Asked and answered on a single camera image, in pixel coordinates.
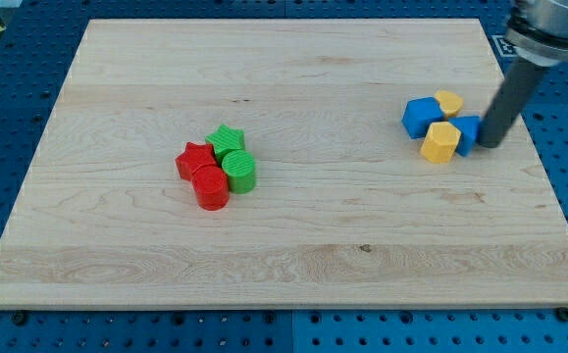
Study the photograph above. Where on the light wooden board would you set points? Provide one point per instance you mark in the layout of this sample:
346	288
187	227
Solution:
345	213

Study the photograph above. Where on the green star block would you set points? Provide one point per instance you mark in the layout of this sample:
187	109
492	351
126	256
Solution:
224	141

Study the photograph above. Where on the blue cube block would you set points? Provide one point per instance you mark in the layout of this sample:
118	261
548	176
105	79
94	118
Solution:
419	114

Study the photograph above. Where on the white fiducial marker tag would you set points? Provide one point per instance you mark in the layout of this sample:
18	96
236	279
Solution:
504	48

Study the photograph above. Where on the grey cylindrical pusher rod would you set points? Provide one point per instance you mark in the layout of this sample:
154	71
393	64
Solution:
519	85

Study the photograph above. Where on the yellow heart block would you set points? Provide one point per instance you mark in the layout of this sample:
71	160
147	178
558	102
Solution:
450	103

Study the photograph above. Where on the yellow hexagon block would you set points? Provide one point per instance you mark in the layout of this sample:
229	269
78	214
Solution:
440	142

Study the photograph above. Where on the green cylinder block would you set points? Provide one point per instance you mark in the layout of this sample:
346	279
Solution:
240	169

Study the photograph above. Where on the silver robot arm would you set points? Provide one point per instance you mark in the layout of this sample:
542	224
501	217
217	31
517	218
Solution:
538	29

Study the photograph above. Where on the blue triangle block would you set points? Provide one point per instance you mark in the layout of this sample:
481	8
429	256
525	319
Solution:
469	128

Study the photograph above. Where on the red star block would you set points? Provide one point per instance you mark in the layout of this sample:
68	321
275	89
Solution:
193	158

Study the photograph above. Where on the red cylinder block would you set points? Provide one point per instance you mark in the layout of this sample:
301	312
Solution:
211	188

